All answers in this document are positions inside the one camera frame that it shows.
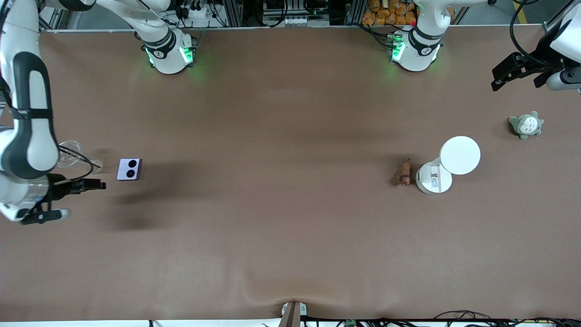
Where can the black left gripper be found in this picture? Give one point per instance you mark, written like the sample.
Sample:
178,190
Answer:
539,59

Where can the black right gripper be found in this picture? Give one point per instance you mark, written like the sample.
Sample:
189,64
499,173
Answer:
56,189

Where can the lilac flip phone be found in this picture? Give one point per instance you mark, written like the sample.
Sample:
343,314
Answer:
129,169

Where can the brown lion statue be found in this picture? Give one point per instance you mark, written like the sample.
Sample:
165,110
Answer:
405,172

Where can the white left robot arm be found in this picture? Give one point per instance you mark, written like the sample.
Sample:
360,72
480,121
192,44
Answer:
420,52

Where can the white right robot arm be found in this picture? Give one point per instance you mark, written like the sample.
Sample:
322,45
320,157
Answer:
32,145

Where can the black drinking straw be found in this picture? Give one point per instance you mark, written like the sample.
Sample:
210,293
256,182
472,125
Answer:
81,159

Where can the clear plastic cup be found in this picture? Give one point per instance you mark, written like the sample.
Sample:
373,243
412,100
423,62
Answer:
68,152

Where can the grey green totoro plush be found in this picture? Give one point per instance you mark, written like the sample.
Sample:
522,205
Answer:
526,125

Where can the white round flip-lid container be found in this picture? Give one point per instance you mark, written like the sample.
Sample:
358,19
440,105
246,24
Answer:
459,155

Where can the bag of orange snacks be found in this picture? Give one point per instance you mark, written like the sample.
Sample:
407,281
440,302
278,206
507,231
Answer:
390,12

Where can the white power strip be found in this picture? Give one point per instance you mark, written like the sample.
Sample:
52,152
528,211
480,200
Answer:
195,11

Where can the aluminium frame post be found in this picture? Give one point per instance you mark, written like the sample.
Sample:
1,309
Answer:
54,18
556,20

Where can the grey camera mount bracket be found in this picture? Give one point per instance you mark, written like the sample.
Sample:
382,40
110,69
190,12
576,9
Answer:
292,314

